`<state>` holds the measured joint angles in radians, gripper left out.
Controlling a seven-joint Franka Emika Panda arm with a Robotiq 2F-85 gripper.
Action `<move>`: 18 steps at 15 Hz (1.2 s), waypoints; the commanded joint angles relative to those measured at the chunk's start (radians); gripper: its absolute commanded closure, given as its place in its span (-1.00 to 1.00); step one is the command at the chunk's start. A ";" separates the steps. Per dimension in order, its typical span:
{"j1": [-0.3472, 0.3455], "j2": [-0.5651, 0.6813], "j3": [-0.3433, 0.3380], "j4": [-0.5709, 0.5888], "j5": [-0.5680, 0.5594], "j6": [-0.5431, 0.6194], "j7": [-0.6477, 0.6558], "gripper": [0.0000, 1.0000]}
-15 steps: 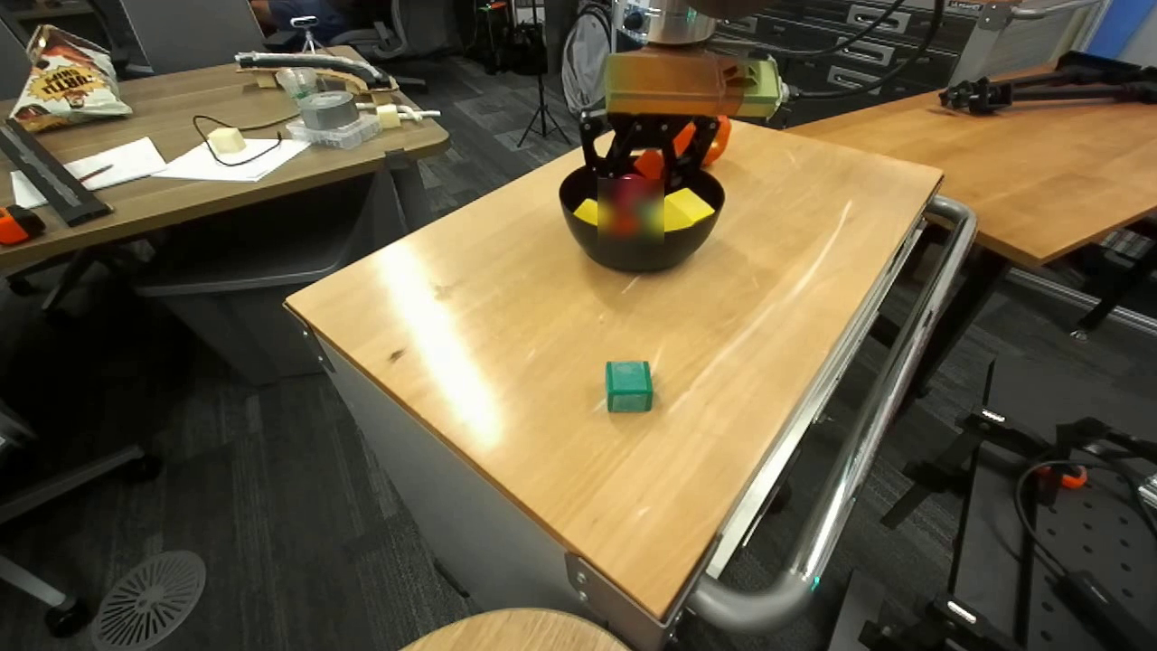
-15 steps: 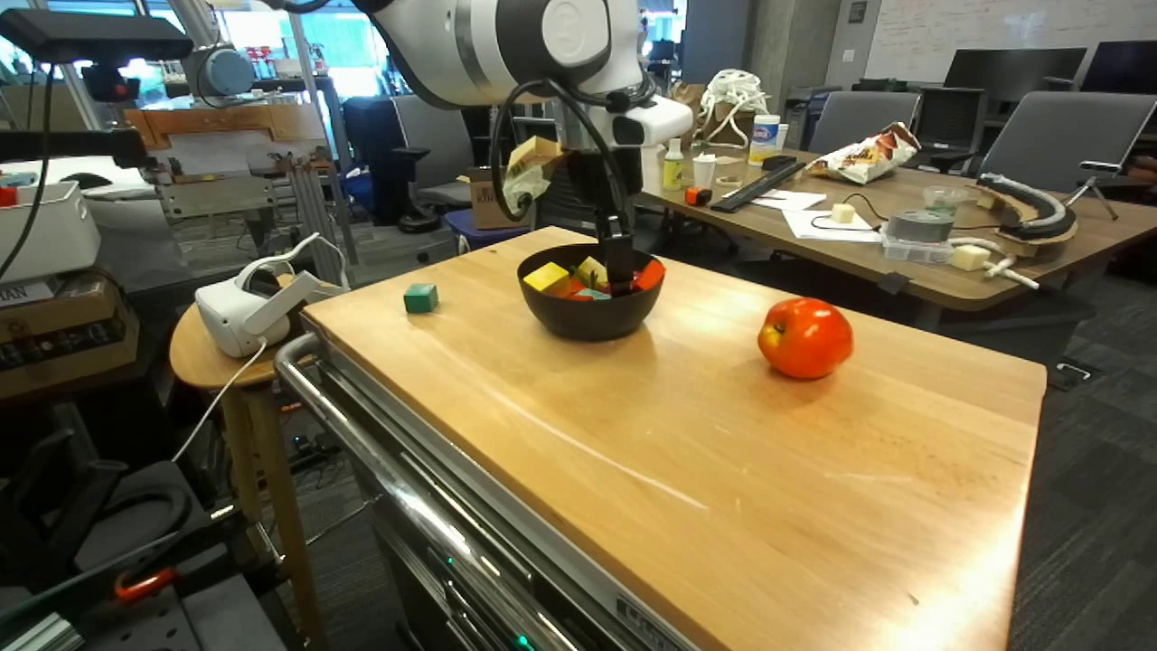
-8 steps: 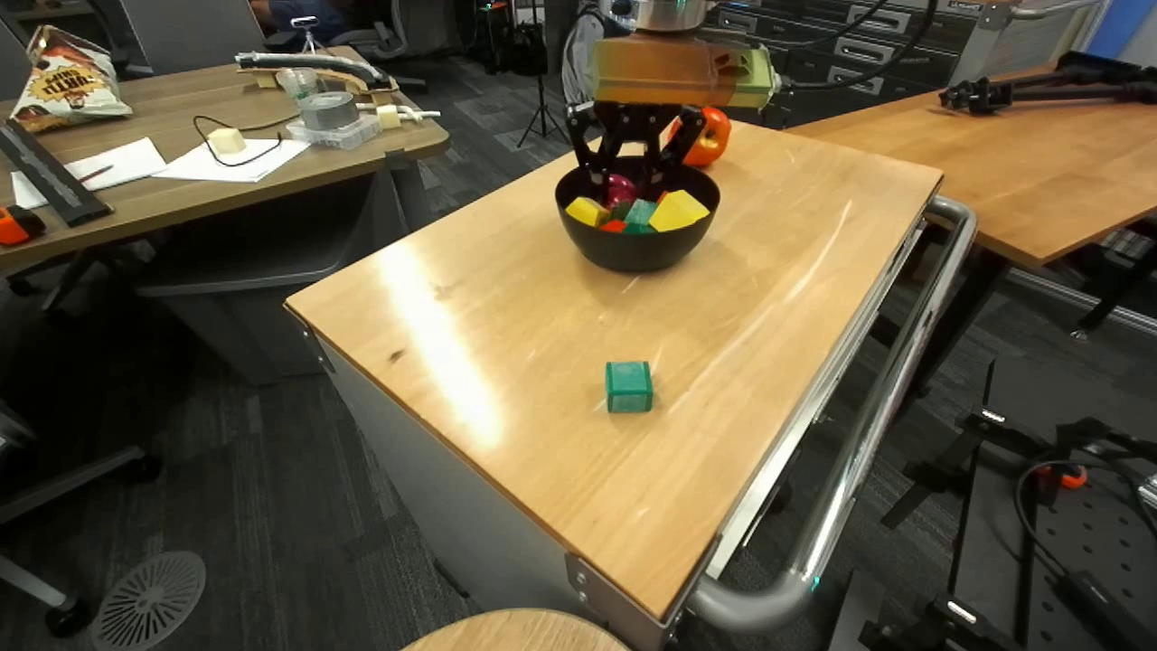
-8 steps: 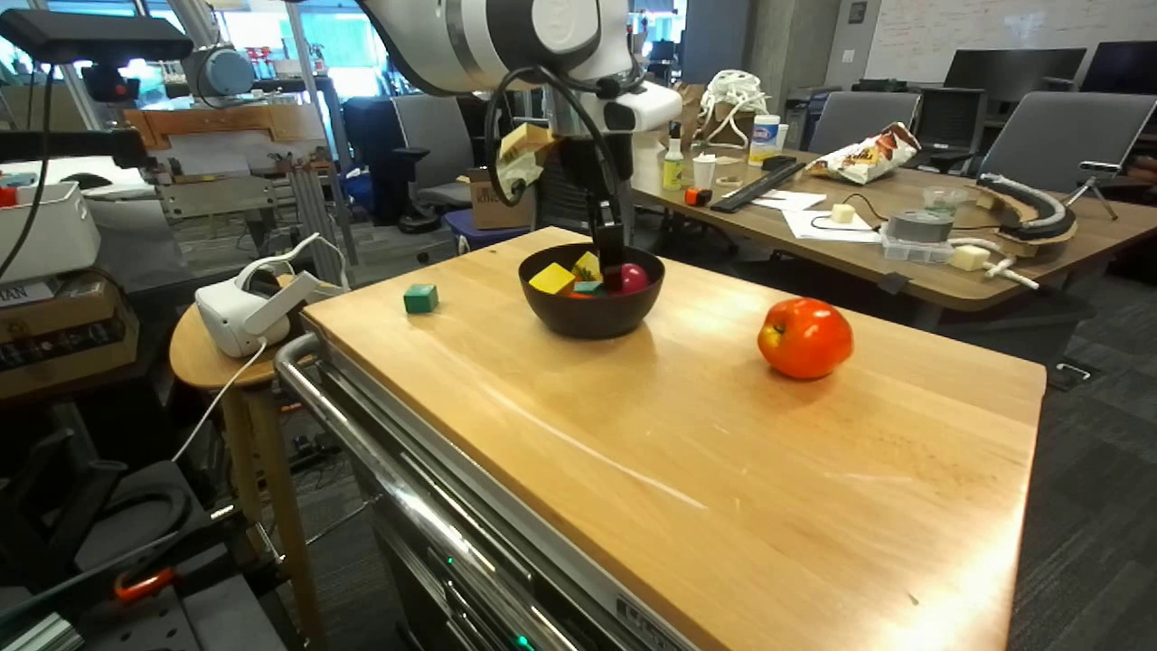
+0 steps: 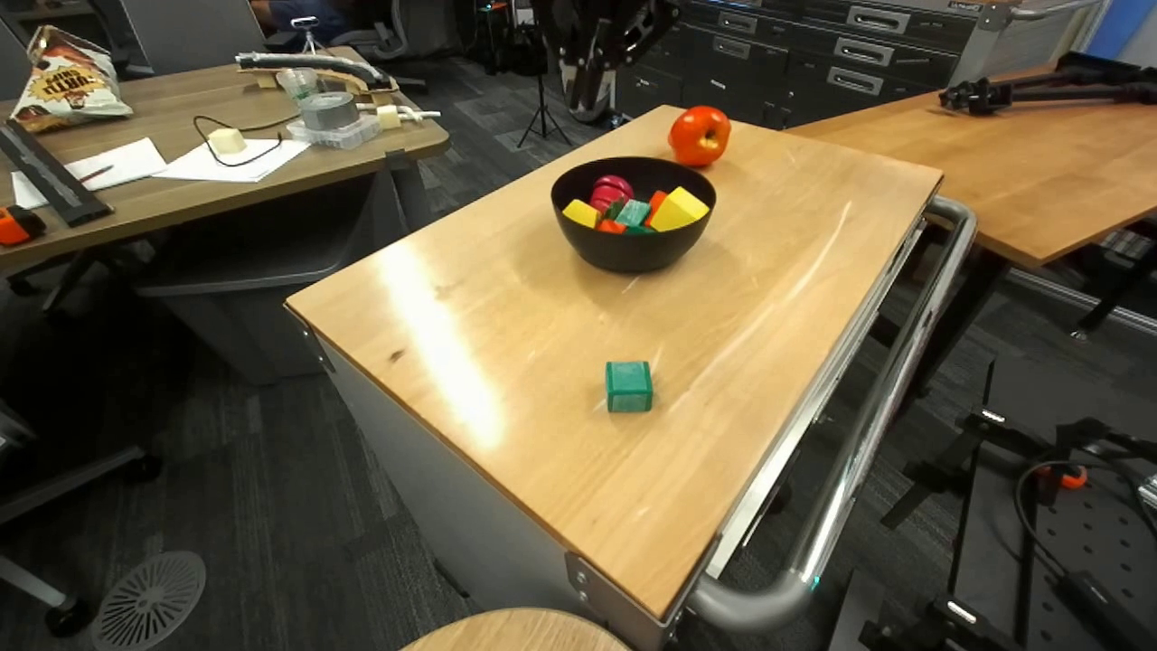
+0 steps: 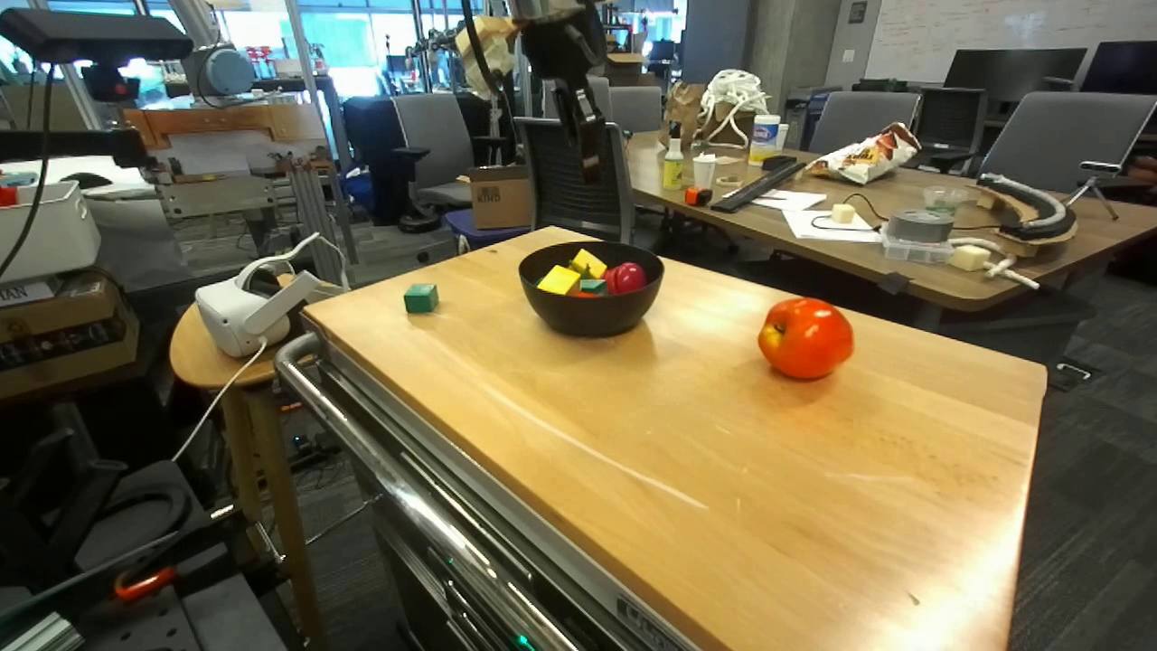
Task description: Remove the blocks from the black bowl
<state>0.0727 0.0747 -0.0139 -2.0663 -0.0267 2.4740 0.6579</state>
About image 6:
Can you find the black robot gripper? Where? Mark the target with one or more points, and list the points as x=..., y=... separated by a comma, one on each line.
x=566, y=41

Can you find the black bowl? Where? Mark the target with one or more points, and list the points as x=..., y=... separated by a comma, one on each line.
x=591, y=316

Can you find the grey office chair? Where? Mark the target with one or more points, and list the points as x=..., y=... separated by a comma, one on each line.
x=1061, y=140
x=863, y=117
x=431, y=140
x=635, y=111

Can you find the dark mesh office chair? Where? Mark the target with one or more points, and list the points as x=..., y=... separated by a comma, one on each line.
x=566, y=199

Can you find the yellow bottle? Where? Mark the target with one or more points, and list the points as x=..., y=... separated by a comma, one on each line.
x=672, y=171

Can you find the cardboard box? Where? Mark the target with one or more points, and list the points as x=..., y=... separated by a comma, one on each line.
x=501, y=199

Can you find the white cup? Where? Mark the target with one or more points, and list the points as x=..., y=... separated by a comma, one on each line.
x=707, y=171

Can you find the orange black hand tool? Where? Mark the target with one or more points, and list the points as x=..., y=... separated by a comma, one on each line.
x=696, y=198

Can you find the orange wooden block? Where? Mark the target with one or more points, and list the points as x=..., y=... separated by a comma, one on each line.
x=588, y=296

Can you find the white bottle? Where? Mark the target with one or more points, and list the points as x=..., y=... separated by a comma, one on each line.
x=764, y=140

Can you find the long black bar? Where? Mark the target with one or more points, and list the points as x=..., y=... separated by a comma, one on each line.
x=759, y=182

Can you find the white paper sheet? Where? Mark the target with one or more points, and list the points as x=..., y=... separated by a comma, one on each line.
x=832, y=234
x=797, y=199

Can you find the chips bag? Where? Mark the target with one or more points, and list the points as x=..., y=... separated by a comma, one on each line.
x=869, y=153

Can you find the clear plastic container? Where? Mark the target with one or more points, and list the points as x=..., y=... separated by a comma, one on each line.
x=918, y=252

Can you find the wooden workbench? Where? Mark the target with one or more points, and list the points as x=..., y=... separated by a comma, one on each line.
x=230, y=121

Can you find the grey cylinder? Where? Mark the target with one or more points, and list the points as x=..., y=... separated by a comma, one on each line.
x=221, y=71

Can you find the white VR headset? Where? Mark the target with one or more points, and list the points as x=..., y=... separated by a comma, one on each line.
x=247, y=310

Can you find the white power adapter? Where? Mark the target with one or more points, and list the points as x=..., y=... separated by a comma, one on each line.
x=971, y=259

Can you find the round wooden stool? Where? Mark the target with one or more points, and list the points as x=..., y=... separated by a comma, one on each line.
x=202, y=364

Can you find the steel tool cart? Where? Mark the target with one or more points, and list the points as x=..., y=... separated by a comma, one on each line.
x=419, y=567

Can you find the black flat panel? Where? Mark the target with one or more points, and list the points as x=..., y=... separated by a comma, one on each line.
x=95, y=33

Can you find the black horizontal bar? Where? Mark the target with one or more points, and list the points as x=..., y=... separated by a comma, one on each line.
x=72, y=145

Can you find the brown office table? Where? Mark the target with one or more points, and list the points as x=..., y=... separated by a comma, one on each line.
x=1088, y=237

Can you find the white box device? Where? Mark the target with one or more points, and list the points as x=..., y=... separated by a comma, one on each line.
x=42, y=237

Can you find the brown box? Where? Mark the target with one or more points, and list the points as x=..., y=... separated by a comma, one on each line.
x=59, y=337

